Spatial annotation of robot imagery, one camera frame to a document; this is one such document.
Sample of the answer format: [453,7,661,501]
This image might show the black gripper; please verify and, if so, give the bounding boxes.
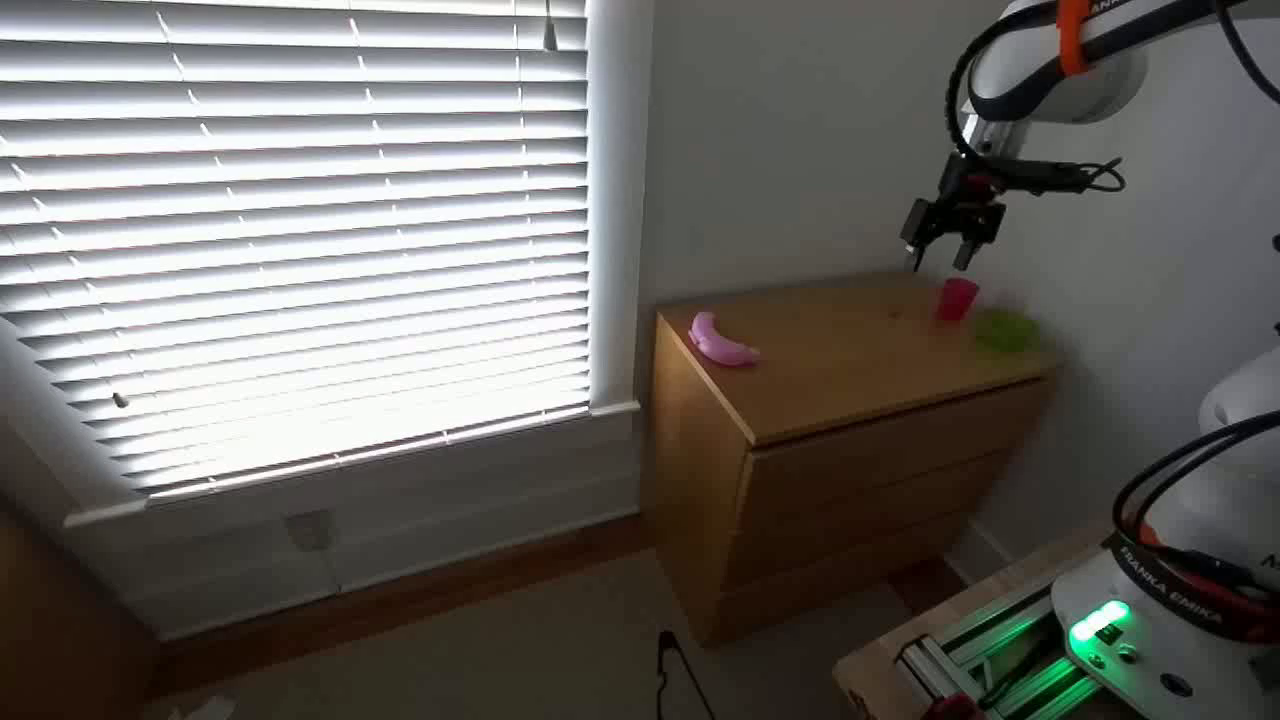
[899,152,1002,273]

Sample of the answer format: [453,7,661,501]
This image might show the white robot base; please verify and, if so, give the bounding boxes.
[1053,348,1280,720]

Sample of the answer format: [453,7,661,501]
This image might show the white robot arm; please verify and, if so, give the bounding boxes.
[899,0,1280,273]

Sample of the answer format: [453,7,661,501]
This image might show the red die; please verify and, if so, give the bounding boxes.
[934,276,978,322]

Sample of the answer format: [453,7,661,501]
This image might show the green bowl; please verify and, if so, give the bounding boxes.
[977,307,1041,350]

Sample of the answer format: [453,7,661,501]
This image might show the wooden dresser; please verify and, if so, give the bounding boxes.
[642,276,1057,645]

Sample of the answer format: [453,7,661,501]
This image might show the pink curved toy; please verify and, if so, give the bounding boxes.
[689,313,760,367]

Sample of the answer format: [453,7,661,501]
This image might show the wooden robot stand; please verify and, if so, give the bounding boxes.
[830,522,1141,720]

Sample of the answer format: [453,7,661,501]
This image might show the white window blinds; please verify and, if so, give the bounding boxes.
[0,0,590,497]

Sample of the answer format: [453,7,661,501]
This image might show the black floor cable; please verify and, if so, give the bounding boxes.
[651,628,718,720]

